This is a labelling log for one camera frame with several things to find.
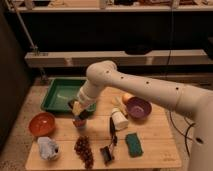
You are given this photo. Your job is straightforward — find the orange round fruit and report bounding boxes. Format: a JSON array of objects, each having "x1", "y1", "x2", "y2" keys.
[{"x1": 122, "y1": 93, "x2": 133, "y2": 104}]

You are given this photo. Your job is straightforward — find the purple bowl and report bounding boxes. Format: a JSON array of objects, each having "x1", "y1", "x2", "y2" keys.
[{"x1": 126, "y1": 97, "x2": 152, "y2": 119}]

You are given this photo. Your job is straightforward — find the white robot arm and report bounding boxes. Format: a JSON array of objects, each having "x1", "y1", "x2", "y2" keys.
[{"x1": 77, "y1": 60, "x2": 213, "y2": 171}]

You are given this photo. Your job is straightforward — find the red bowl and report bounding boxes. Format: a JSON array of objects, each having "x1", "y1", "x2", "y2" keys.
[{"x1": 28, "y1": 112, "x2": 56, "y2": 137}]

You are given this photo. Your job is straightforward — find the green plastic tray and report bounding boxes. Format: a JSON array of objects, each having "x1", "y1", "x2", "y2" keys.
[{"x1": 40, "y1": 77, "x2": 98, "y2": 114}]

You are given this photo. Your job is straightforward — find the pale plastic spoon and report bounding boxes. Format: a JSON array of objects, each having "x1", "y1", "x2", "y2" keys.
[{"x1": 112, "y1": 97, "x2": 128, "y2": 117}]

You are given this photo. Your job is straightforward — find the brown grape bunch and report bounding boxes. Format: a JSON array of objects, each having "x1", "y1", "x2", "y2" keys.
[{"x1": 74, "y1": 136, "x2": 94, "y2": 169}]

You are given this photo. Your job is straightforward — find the white cylindrical bottle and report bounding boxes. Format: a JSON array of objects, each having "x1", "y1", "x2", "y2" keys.
[{"x1": 111, "y1": 108, "x2": 129, "y2": 130}]

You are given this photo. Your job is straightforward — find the white blue crumpled cloth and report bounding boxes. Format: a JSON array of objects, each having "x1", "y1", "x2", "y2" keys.
[{"x1": 37, "y1": 137, "x2": 59, "y2": 160}]

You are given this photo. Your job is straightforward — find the green sponge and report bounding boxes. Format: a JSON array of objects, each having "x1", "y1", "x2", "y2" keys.
[{"x1": 125, "y1": 133, "x2": 143, "y2": 157}]

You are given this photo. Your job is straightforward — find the white metal shelf rack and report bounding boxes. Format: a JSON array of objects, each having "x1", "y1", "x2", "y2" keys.
[{"x1": 4, "y1": 0, "x2": 213, "y2": 85}]

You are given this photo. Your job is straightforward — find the black floor cables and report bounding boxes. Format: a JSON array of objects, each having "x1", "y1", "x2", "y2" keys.
[{"x1": 169, "y1": 111, "x2": 196, "y2": 158}]

